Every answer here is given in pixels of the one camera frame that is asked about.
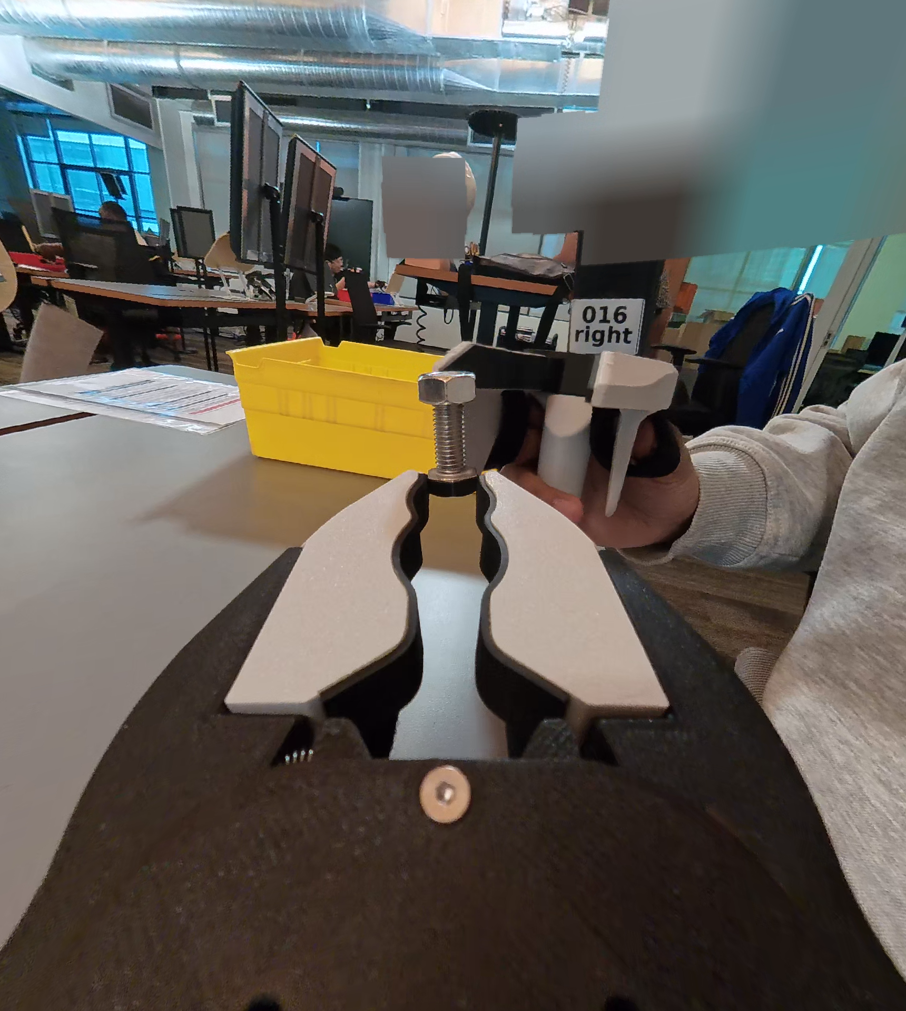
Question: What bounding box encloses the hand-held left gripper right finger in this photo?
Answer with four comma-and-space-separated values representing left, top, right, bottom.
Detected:
475, 470, 671, 731

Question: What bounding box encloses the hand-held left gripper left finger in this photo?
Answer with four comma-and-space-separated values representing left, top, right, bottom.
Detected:
224, 470, 429, 717

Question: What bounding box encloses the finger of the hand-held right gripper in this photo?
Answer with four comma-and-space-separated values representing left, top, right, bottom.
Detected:
436, 340, 505, 390

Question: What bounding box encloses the steel hex bolt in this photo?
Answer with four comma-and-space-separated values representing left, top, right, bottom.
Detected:
417, 372, 478, 475

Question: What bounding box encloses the person's right forearm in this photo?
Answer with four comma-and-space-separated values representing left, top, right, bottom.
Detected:
684, 407, 865, 568

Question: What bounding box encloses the orange-edged standing desk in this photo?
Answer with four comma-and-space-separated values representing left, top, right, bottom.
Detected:
393, 261, 573, 349

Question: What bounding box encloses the grey desk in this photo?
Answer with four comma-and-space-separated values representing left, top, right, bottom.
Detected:
0, 363, 604, 1004

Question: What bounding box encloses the wooden-edged background desk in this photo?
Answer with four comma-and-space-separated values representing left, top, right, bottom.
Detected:
30, 272, 355, 372

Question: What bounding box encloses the person's right hand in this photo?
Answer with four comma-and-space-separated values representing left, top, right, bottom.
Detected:
499, 411, 701, 551

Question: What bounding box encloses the black office chair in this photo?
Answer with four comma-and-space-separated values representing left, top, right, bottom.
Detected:
651, 343, 738, 428
342, 269, 415, 349

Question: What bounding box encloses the dark bag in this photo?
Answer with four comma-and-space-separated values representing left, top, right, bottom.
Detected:
465, 253, 576, 283

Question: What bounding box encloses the dark flat monitor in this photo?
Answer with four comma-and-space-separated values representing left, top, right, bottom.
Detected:
327, 197, 375, 273

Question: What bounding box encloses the yellow plastic bin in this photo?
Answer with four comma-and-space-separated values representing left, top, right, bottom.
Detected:
228, 338, 489, 481

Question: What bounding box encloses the black monitor stand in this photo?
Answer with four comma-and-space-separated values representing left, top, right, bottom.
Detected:
307, 207, 331, 341
262, 182, 296, 372

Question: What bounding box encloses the large black monitor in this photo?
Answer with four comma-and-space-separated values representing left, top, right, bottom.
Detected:
283, 134, 338, 273
228, 79, 284, 265

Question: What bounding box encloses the blue jacket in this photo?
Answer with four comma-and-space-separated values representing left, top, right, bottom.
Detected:
717, 288, 815, 412

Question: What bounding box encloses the laminated paper sheet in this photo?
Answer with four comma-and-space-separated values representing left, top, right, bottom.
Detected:
0, 367, 244, 437

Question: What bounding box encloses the small black monitor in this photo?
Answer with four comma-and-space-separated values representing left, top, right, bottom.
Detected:
171, 207, 217, 260

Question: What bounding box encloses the tan panel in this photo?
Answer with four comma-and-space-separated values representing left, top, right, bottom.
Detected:
22, 304, 106, 385

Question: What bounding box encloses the blue-lit window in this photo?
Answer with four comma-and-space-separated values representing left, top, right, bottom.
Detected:
18, 130, 155, 230

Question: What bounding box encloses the silver ceiling duct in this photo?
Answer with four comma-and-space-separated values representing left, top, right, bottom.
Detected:
0, 0, 438, 41
22, 35, 604, 112

